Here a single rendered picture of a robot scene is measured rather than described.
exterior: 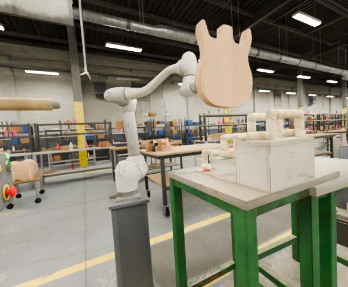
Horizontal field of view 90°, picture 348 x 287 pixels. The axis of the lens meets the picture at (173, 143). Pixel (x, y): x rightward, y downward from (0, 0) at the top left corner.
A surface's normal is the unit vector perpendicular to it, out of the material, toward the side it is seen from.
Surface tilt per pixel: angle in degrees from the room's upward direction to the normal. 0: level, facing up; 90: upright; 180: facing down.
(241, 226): 90
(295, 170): 90
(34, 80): 90
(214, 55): 93
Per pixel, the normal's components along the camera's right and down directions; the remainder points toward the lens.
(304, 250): -0.91, 0.08
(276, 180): 0.44, 0.02
